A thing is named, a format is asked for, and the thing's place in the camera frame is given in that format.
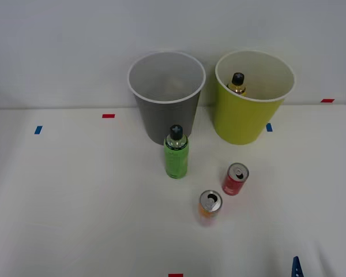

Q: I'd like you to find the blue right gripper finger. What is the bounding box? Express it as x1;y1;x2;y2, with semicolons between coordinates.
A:
291;256;304;277

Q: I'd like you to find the red drink can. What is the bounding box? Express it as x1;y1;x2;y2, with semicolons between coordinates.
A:
221;162;250;197

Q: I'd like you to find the yellow-green plastic waste bin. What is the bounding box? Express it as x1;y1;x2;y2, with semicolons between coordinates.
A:
214;50;296;145

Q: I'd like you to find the orange drink can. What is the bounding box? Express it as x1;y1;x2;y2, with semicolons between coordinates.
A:
198;189;223;227

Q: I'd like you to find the green plastic bottle black cap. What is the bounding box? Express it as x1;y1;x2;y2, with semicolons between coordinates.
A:
163;124;190;179

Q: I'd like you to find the grey plastic waste bin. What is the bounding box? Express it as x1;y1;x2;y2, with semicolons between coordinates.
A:
126;50;206;146

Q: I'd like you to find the yellow plastic bottle black cap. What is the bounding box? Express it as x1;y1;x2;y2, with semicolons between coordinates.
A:
227;72;247;97

